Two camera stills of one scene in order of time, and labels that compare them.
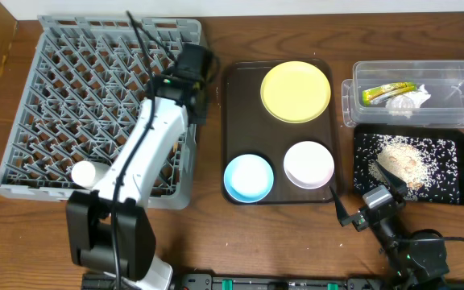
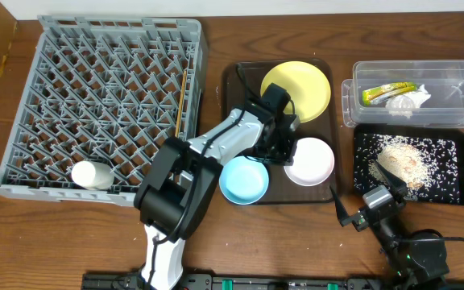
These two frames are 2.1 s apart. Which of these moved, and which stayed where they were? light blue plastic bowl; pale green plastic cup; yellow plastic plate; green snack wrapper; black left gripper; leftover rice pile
Moved: black left gripper; light blue plastic bowl
Stayed: pale green plastic cup; yellow plastic plate; leftover rice pile; green snack wrapper
